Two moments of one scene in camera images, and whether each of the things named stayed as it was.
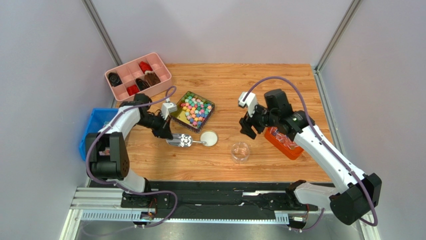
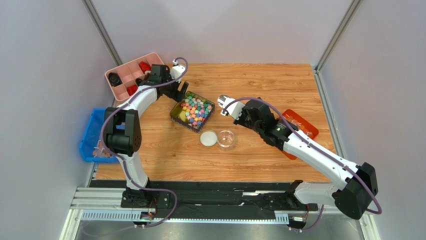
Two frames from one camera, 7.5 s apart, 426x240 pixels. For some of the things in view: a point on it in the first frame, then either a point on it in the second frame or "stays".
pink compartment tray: [144, 74] stays
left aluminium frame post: [102, 31] stays
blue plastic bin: [99, 117] stays
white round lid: [210, 137] stays
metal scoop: [182, 140] to [224, 100]
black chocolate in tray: [114, 79] stays
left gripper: [163, 131] to [176, 95]
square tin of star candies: [193, 112] stays
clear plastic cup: [240, 152] to [226, 140]
